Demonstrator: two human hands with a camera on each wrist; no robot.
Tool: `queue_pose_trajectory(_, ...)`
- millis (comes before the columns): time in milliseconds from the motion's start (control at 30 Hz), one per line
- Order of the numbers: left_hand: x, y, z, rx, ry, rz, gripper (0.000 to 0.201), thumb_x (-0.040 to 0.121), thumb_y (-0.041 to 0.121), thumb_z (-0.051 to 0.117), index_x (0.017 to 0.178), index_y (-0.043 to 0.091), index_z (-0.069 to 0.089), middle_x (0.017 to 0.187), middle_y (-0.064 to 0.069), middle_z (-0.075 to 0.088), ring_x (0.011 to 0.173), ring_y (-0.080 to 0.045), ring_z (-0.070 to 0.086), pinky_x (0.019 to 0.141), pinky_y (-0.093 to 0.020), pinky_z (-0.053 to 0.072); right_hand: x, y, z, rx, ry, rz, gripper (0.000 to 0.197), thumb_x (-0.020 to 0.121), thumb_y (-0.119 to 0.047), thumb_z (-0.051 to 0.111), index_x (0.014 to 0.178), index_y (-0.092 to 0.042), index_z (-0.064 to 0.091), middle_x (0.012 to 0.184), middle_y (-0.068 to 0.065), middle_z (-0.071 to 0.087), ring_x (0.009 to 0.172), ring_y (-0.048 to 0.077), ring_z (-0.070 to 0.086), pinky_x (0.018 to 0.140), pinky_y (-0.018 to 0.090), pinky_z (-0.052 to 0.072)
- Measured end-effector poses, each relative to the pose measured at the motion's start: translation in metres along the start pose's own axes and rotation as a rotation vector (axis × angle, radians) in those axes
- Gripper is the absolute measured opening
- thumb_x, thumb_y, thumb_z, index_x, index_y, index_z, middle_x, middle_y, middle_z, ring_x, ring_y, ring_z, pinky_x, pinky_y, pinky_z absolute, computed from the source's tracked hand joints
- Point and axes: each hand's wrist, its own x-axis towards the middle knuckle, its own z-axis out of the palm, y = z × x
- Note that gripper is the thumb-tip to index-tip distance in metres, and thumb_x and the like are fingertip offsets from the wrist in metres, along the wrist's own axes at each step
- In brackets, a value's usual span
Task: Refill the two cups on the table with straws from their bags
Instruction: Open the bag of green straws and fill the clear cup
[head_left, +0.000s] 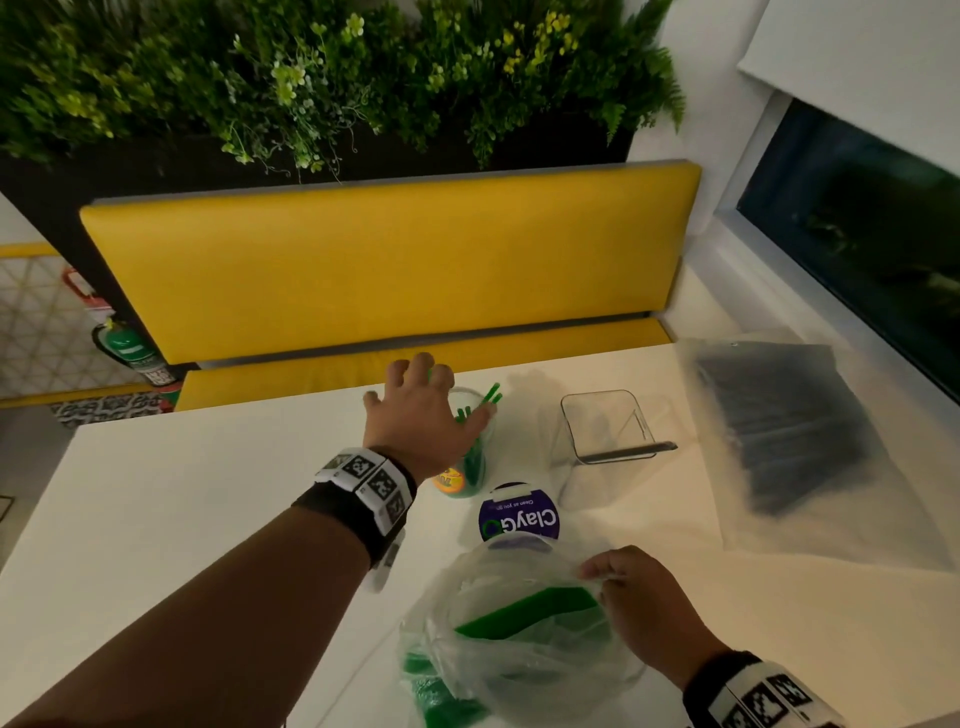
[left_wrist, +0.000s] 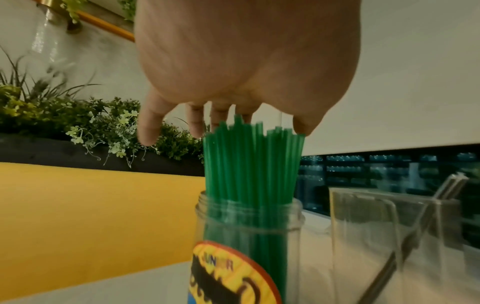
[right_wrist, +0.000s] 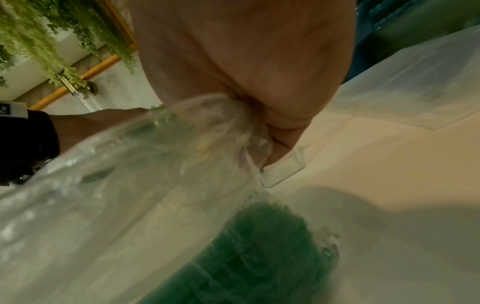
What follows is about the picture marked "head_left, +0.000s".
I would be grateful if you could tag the person's left hand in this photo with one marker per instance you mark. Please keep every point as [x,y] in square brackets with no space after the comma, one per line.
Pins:
[412,427]

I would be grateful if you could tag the person's right hand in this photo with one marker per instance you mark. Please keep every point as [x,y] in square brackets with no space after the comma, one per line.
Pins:
[652,607]

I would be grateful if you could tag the clear round plastic cup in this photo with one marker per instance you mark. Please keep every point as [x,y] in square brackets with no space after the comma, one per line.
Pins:
[459,484]

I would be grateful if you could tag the pile of green straws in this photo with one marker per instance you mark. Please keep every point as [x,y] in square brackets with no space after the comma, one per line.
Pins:
[540,609]

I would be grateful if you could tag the thin clear plastic bag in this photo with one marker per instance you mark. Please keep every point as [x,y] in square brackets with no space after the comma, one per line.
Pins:
[525,675]

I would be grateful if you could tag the square clear holder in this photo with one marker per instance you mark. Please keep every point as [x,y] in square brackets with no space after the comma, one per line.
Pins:
[607,424]

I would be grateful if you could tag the stack of black straws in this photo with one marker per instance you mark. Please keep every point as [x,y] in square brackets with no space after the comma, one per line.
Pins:
[787,427]

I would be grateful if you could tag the frosted clear plastic bag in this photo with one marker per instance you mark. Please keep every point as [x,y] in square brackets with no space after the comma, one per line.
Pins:
[900,525]

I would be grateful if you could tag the person's left forearm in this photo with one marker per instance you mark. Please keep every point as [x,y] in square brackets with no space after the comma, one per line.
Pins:
[225,622]

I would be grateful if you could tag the black left wristband with markers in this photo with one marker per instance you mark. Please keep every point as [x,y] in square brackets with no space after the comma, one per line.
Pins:
[360,487]

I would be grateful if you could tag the yellow bench seat cushion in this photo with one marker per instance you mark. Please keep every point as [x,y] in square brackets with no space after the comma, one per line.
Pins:
[337,371]

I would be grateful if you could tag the purple round sign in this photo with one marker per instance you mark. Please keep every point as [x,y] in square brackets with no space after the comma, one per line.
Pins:
[521,517]

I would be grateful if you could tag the dark stick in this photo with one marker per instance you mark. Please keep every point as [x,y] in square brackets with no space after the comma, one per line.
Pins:
[630,451]

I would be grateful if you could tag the yellow bench seat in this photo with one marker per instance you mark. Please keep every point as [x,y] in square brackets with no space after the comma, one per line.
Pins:
[375,270]

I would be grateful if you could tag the white table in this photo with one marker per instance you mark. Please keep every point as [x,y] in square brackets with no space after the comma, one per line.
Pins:
[187,487]

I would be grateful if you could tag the green fire extinguisher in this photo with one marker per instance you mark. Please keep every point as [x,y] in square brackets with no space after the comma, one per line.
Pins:
[131,349]

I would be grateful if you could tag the red and white sign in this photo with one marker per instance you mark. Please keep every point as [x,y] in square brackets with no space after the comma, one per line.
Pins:
[86,292]

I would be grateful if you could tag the black planter box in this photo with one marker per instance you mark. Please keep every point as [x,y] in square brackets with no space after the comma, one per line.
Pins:
[112,180]

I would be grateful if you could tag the yellow framed mesh partition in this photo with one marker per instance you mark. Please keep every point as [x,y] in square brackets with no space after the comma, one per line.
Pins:
[30,250]

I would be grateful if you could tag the dark window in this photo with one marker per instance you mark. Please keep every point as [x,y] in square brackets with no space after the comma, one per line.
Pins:
[885,240]

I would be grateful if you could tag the white roller blind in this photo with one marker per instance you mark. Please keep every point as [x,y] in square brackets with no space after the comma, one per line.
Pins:
[862,67]

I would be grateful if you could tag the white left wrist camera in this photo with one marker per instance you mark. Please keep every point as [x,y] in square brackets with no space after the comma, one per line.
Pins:
[388,562]

